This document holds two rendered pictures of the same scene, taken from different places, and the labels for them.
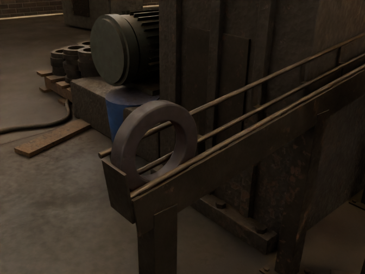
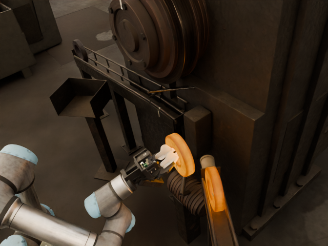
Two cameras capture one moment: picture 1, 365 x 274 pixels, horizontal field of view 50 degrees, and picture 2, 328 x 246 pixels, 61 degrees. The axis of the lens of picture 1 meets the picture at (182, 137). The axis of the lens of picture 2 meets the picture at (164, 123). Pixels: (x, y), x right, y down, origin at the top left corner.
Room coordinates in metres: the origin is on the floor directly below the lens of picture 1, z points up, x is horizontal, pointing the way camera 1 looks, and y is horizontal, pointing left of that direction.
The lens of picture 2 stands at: (1.57, -1.83, 1.55)
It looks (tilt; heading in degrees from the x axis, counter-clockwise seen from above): 41 degrees down; 100
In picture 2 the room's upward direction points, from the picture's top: 9 degrees counter-clockwise
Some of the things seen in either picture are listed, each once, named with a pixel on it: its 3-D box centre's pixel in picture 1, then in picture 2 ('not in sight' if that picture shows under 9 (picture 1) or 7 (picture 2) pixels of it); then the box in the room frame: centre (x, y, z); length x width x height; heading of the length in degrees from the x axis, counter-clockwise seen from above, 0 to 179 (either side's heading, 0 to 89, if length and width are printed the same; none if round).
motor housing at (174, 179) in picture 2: not in sight; (192, 215); (1.50, -1.10, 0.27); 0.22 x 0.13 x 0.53; 132
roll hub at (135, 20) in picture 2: not in sight; (132, 34); (1.31, -0.83, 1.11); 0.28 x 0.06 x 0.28; 132
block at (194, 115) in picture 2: not in sight; (198, 132); (1.55, -0.93, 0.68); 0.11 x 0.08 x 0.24; 42
